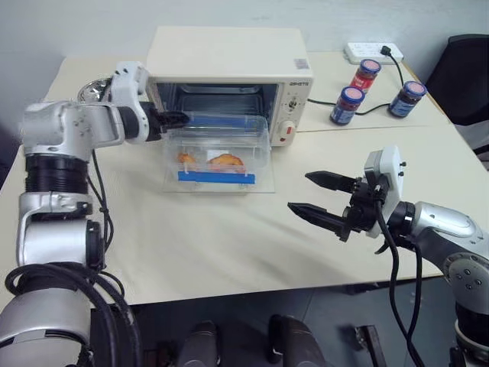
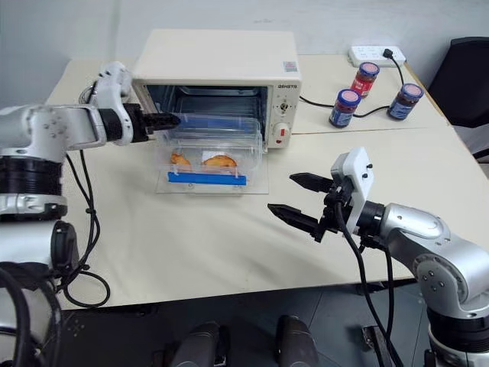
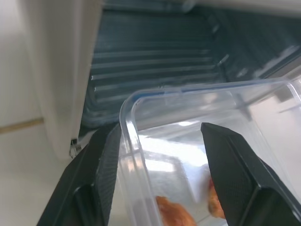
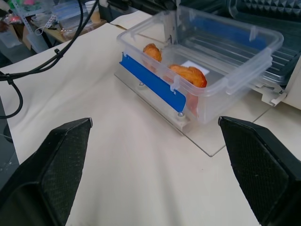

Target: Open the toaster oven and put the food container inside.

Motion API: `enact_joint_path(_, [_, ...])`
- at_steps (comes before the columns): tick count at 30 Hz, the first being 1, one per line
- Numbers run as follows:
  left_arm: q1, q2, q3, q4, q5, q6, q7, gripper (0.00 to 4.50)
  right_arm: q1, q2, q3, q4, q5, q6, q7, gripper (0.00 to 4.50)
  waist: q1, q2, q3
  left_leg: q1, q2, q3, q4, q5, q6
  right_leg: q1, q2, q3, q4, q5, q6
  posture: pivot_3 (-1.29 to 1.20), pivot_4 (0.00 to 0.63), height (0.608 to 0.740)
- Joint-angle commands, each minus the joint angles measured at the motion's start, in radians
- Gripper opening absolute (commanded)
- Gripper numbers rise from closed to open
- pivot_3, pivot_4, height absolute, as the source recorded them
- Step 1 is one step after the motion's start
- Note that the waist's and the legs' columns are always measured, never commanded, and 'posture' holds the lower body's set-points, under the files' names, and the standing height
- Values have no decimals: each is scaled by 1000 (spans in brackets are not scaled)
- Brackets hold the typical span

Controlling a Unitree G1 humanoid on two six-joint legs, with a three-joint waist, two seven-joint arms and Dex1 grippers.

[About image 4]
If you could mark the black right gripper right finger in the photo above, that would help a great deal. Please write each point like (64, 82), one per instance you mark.
(263, 169)

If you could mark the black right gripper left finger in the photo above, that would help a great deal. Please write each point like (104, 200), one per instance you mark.
(44, 179)

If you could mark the clear plastic food container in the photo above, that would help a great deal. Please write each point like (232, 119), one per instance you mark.
(200, 70)

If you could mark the golden pastry piece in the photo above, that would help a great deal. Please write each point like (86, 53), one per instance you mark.
(153, 52)
(190, 75)

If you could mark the metal shelving rack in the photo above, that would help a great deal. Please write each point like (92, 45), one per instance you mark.
(28, 26)

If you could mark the paper cup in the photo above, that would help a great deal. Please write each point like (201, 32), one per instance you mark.
(93, 11)

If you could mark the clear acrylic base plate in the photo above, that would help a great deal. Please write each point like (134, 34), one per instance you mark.
(164, 113)

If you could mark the blue plastic guide bracket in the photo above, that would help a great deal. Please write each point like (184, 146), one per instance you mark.
(223, 28)
(152, 82)

